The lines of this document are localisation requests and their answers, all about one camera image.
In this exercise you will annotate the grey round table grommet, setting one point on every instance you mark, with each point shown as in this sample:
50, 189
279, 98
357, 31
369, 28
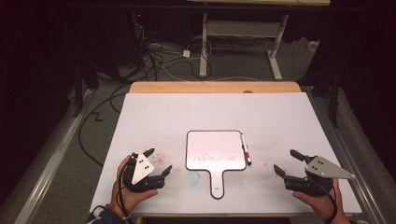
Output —
247, 91

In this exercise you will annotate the small white power adapter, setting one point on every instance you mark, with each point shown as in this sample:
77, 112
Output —
186, 53

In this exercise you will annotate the black metal stand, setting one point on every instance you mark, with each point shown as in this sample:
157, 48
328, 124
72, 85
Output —
77, 90
334, 99

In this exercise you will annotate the small white floor box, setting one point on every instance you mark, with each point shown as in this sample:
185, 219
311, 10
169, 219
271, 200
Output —
313, 45

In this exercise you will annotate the white marker with red cap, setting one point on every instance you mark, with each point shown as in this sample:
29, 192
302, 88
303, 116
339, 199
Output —
246, 149

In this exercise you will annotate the person's right hand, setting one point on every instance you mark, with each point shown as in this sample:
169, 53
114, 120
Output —
323, 205

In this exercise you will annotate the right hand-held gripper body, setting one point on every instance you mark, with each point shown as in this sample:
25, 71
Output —
323, 168

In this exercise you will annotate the wooden table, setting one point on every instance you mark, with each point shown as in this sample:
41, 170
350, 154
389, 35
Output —
214, 87

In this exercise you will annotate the white metal desk frame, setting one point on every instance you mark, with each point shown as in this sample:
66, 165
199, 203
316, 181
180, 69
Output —
243, 28

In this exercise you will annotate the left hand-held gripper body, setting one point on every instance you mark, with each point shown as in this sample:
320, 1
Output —
146, 183

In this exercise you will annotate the person's left hand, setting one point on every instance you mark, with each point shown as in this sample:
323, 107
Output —
130, 199

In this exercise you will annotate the red wristband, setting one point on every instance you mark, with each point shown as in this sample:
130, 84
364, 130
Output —
114, 210

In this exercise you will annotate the metal floor rail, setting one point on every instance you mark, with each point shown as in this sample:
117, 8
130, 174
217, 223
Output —
53, 155
348, 149

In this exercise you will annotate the large white sheet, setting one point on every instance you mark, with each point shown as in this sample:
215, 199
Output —
174, 118

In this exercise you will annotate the grey padded tube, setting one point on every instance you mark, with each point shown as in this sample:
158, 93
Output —
367, 149

